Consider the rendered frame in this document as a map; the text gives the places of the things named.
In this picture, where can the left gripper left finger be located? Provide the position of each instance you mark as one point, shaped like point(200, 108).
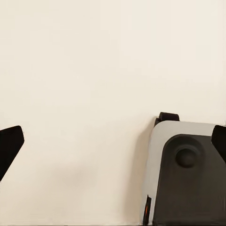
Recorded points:
point(11, 141)

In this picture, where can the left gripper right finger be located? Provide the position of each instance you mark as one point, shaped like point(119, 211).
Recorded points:
point(218, 139)

